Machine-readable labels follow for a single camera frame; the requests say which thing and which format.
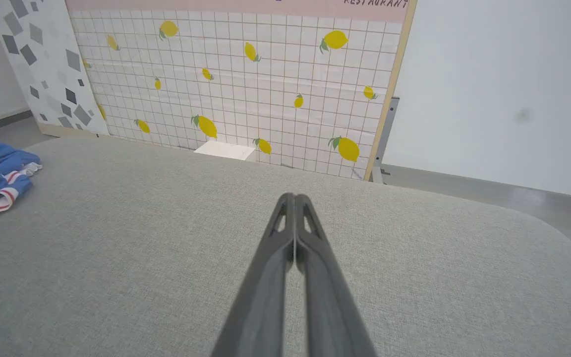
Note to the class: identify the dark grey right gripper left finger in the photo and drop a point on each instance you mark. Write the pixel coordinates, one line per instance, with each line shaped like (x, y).
(260, 297)

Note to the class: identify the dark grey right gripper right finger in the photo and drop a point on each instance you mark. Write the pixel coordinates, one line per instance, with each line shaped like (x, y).
(327, 297)

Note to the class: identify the white flat box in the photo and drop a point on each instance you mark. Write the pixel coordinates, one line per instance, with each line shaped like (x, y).
(225, 149)

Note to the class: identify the lemon print grid panel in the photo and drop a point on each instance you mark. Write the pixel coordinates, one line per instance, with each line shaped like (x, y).
(246, 84)

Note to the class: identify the grey terrazzo pattern panel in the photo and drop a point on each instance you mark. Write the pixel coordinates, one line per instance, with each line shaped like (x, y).
(42, 64)

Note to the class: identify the grey metal panel bracket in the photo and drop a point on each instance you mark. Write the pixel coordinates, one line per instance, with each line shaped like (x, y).
(383, 144)

